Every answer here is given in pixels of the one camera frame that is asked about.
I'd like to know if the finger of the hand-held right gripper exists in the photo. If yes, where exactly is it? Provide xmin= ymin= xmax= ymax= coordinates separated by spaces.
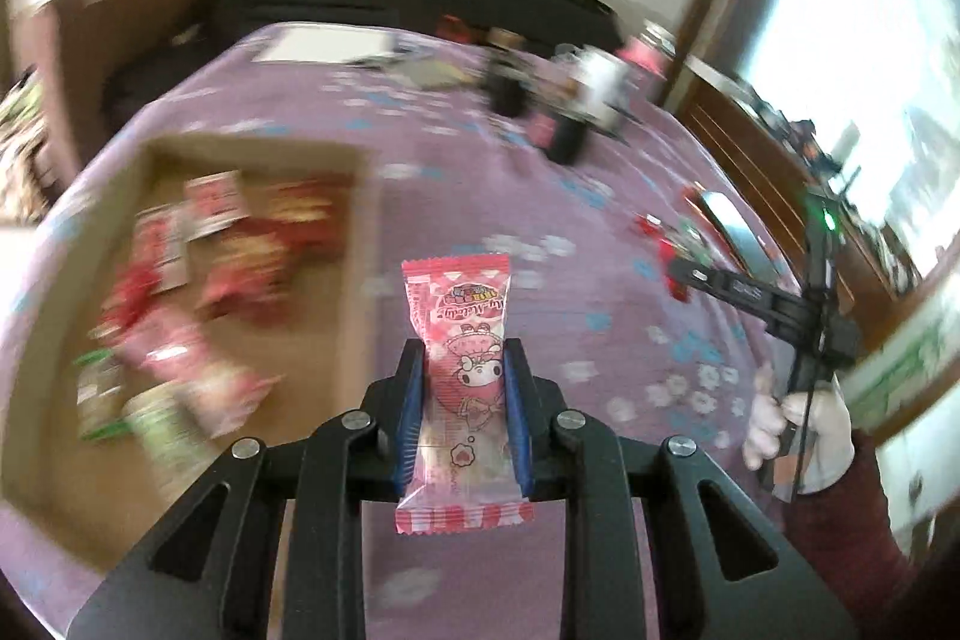
xmin=666 ymin=256 xmax=815 ymax=330

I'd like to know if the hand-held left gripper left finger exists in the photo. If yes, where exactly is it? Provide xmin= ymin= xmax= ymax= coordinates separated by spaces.
xmin=67 ymin=338 xmax=428 ymax=640

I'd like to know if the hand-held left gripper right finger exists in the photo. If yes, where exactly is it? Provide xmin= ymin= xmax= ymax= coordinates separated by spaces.
xmin=504 ymin=336 xmax=860 ymax=640

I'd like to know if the long pink snack packet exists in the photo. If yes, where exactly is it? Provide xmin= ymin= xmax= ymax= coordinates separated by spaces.
xmin=394 ymin=254 xmax=537 ymax=536

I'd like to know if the cardboard box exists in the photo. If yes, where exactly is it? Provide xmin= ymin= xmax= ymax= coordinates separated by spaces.
xmin=0 ymin=134 xmax=376 ymax=573

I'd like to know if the dark red gold-print packet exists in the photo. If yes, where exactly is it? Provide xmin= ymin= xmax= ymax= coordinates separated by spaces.
xmin=199 ymin=231 xmax=293 ymax=311

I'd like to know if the pink red snack packet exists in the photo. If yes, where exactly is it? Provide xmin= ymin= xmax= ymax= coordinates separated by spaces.
xmin=120 ymin=310 xmax=278 ymax=438

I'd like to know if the large dark red snack packet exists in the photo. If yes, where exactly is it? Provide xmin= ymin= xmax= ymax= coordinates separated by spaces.
xmin=266 ymin=179 xmax=353 ymax=259

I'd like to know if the green white snack packet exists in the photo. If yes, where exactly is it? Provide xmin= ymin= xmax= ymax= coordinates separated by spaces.
xmin=124 ymin=385 xmax=215 ymax=491

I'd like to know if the small white red snack packet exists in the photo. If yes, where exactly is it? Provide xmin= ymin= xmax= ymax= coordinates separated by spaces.
xmin=131 ymin=209 xmax=188 ymax=292

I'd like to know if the clear green snack packet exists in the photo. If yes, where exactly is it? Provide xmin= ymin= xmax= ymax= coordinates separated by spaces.
xmin=75 ymin=347 xmax=128 ymax=442

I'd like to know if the person's right forearm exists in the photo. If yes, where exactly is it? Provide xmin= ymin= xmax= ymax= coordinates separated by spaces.
xmin=780 ymin=430 xmax=925 ymax=640

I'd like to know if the person's right hand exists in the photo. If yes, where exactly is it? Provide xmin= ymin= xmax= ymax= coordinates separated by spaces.
xmin=742 ymin=362 xmax=856 ymax=497

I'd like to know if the black smartphone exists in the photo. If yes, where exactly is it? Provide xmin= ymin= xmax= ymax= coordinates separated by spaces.
xmin=697 ymin=190 xmax=758 ymax=270

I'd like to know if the wooden bench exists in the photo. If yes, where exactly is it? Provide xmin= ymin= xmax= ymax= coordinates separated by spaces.
xmin=675 ymin=55 xmax=923 ymax=341

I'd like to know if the black canister wooden lid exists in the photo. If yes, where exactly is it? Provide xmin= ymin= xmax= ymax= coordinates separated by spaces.
xmin=480 ymin=47 xmax=530 ymax=118
xmin=536 ymin=62 xmax=593 ymax=165

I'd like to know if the white paper box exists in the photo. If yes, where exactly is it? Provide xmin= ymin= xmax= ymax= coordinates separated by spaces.
xmin=577 ymin=47 xmax=631 ymax=135

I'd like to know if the pink thermos bottle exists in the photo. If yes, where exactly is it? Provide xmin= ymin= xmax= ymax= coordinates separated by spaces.
xmin=619 ymin=21 xmax=676 ymax=82

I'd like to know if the grey notebook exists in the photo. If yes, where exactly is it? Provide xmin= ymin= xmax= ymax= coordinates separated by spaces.
xmin=409 ymin=59 xmax=481 ymax=90

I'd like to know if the white paper sheet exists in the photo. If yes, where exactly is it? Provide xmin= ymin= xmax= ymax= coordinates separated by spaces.
xmin=251 ymin=26 xmax=398 ymax=65

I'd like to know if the floral cushion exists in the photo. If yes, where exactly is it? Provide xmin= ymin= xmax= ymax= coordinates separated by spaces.
xmin=0 ymin=77 xmax=61 ymax=229

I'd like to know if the brown chair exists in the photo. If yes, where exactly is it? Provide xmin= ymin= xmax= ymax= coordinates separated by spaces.
xmin=15 ymin=0 xmax=218 ymax=176

